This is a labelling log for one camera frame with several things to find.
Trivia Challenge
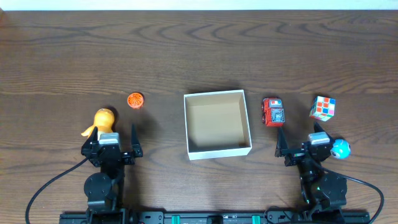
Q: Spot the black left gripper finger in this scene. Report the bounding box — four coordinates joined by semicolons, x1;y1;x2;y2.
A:
88;126;98;146
131;124;141;152

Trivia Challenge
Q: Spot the colourful puzzle cube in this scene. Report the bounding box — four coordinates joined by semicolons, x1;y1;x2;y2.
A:
309;96;336;121

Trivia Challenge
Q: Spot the blue toy ball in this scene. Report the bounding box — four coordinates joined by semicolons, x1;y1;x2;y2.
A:
330;139;351;159

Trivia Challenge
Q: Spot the red toy truck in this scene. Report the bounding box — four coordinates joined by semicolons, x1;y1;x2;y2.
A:
261;98;285;127

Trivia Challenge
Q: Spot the white cardboard box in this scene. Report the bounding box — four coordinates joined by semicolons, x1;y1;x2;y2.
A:
183;90;252;161

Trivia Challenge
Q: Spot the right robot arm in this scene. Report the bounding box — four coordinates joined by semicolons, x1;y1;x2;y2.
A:
275;123;347;210

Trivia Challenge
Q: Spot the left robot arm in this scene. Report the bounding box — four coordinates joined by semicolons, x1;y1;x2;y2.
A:
81;126;143;215

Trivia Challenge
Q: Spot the orange round cap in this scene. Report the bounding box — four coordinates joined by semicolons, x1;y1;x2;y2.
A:
127;92;144;110

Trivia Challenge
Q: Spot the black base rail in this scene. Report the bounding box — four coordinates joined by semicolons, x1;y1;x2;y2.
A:
59;208;371;224

